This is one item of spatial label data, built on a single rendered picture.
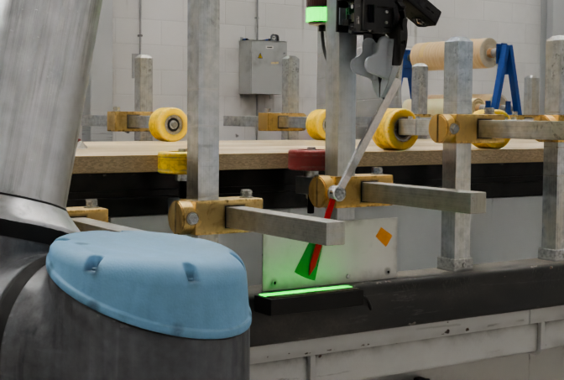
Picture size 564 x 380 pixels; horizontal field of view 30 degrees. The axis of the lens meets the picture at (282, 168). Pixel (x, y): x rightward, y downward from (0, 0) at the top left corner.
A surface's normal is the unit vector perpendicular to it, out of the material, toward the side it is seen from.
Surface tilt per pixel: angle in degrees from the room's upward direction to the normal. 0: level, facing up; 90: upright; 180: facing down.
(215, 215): 90
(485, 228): 90
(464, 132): 90
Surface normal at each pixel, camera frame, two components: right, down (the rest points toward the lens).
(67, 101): 0.87, 0.02
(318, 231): -0.84, 0.02
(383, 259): 0.55, 0.05
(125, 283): -0.07, -0.03
